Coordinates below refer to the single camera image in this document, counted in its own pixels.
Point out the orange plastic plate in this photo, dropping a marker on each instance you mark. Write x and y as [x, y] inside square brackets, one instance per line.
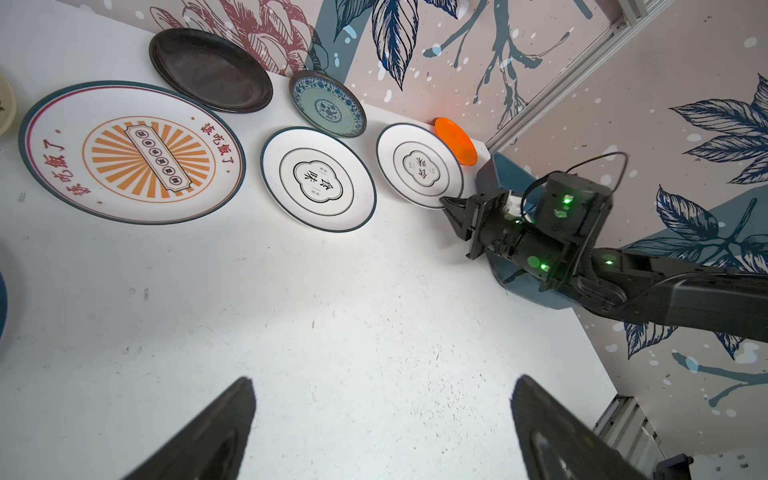
[456, 139]

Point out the black round plate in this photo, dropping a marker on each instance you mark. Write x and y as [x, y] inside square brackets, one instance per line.
[210, 69]

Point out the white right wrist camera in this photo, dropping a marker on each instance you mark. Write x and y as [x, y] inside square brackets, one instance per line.
[512, 209]

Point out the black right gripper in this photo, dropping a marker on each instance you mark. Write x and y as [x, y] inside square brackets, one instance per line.
[491, 229]

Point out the cream yellow plate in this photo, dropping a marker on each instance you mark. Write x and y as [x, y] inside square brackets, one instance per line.
[9, 105]

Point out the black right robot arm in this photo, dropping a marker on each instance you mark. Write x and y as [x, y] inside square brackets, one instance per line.
[554, 261]

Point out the white plate cloud emblem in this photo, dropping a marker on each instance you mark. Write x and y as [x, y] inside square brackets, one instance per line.
[418, 165]
[318, 180]

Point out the teal rim plate left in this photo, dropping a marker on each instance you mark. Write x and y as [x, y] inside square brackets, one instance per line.
[4, 305]

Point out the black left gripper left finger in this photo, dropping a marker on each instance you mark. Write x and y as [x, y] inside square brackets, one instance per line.
[212, 445]

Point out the teal plastic bin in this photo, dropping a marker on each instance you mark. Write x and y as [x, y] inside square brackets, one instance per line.
[501, 172]

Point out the small green patterned plate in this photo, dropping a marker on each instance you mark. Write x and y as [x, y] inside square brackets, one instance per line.
[327, 104]

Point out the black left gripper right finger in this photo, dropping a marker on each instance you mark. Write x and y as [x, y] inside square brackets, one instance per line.
[554, 444]

